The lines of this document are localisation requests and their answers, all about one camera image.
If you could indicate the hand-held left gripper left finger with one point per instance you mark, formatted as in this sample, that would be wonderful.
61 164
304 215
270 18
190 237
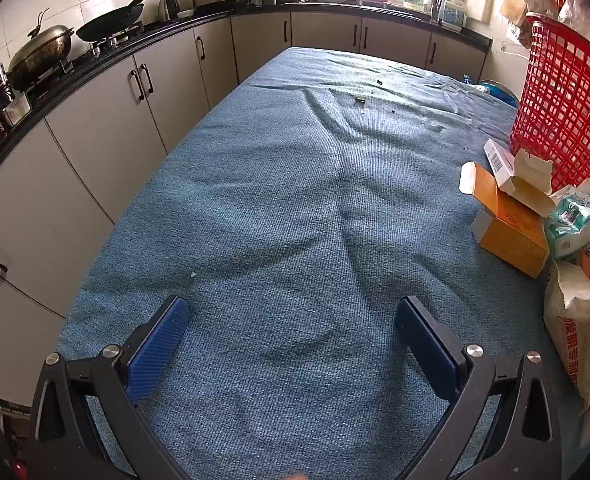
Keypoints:
157 340

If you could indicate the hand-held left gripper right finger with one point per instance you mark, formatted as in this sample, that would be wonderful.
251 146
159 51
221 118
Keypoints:
432 355

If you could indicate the orange cardboard box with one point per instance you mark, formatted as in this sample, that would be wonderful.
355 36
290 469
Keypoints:
515 242
492 192

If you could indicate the green white tissue pack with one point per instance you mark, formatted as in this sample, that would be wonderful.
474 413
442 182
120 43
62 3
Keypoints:
572 222

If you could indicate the small white cardboard box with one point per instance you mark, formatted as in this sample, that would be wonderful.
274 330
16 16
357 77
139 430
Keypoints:
507 167

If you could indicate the red plastic basket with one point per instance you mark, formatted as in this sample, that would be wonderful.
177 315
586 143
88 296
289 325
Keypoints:
565 100

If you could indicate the beige paper flour bag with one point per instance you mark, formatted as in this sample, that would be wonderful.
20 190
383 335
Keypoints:
572 325

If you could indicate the blue tablecloth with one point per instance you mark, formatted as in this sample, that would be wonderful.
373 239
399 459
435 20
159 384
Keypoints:
295 210

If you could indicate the beige lower kitchen cabinets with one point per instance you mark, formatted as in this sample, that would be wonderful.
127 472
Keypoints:
105 130

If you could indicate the small metal box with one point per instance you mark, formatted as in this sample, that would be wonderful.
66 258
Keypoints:
14 110

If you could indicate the gas stove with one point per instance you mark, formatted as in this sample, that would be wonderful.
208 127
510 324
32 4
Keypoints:
100 45

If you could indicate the lidded metal pan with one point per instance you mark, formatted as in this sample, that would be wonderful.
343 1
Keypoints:
40 52

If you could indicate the black kitchen countertop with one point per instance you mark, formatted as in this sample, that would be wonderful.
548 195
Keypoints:
185 22

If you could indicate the black wok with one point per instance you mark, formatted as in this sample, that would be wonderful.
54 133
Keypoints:
110 22

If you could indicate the metal kettle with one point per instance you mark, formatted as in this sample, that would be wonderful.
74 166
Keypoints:
168 6

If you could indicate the white blue plastic container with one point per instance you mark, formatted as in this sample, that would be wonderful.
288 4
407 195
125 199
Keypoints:
454 12

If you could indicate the utensil holder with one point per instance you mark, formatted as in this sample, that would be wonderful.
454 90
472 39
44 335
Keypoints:
435 7

